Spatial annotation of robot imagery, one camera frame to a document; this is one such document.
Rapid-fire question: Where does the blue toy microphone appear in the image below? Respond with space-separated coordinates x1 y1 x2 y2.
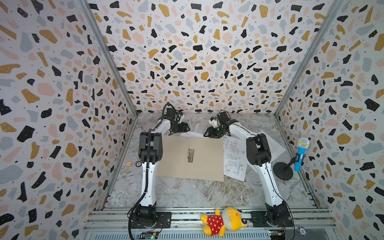
294 138 310 172

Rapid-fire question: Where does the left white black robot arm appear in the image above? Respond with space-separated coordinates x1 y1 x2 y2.
138 103 190 208

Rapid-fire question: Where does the left green circuit board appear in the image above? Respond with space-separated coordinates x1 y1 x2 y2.
138 232 159 240

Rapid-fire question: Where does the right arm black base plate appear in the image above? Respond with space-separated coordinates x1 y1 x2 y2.
251 211 294 228

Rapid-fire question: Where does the silver folder clip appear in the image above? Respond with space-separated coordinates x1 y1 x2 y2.
188 149 195 163

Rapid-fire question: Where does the aluminium rail frame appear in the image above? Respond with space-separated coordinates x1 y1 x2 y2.
81 207 342 240

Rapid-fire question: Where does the text printed paper sheet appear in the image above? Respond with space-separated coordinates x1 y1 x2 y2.
180 131 204 138

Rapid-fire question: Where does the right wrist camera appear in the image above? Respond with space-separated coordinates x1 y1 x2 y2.
209 117 220 128

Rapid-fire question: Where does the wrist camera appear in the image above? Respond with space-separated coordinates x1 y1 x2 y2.
209 117 220 128
175 111 184 123

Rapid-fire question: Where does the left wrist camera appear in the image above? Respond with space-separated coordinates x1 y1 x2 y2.
175 111 184 123

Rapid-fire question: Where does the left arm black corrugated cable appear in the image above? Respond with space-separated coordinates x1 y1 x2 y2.
127 102 175 240

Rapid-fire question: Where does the round white blue badge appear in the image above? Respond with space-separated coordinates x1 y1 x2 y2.
298 226 307 237

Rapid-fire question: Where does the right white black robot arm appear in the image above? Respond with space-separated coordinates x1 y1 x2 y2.
204 111 289 211

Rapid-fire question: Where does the right circuit board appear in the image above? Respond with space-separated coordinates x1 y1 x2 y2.
269 231 286 240

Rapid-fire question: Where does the yellow plush toy red dress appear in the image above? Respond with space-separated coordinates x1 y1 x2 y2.
201 207 248 238

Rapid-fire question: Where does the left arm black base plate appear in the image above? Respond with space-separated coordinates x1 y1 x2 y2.
130 212 172 230

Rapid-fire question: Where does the technical drawing paper sheet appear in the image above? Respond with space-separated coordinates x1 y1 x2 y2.
223 136 247 182

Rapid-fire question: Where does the beige manila folder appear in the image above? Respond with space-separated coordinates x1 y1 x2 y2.
157 136 224 182

